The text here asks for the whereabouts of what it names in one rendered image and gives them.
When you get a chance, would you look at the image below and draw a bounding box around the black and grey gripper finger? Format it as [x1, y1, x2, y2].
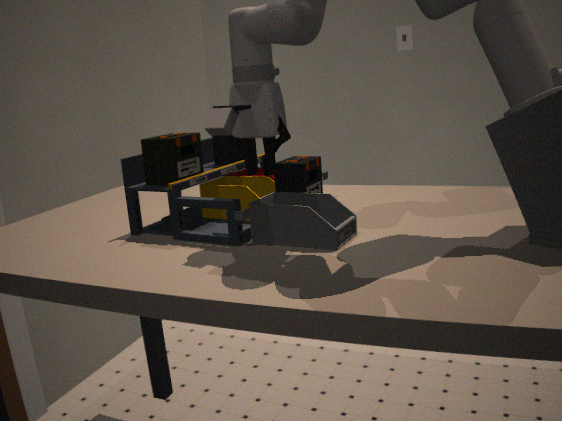
[227, 134, 258, 176]
[262, 114, 291, 176]

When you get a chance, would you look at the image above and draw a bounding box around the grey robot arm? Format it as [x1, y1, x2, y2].
[204, 0, 562, 136]

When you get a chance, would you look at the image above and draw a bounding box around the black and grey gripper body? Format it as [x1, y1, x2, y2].
[229, 80, 287, 138]

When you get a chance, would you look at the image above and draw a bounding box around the red open bin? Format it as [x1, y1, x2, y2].
[228, 168, 275, 181]

